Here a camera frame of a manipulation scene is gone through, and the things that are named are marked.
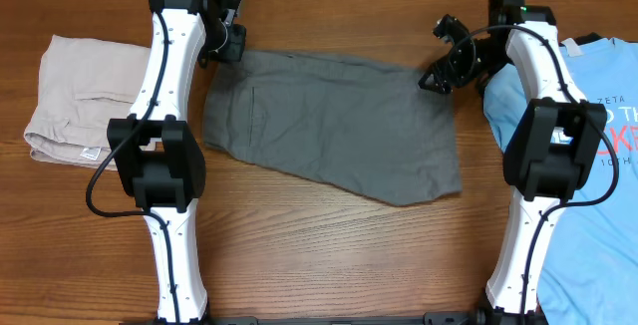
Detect folded beige shorts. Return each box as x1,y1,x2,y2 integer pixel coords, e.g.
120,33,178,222
24,35,150,168

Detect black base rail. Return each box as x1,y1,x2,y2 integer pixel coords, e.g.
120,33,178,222
119,309,549,325

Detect light blue printed t-shirt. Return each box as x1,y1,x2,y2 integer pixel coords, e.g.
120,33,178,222
481,37,638,325

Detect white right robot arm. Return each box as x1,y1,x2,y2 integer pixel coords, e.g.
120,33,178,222
419,6,609,324

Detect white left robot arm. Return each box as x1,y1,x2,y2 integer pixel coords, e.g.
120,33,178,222
107,0,246,324

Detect grey shorts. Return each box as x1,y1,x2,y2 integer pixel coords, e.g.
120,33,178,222
202,51,463,206

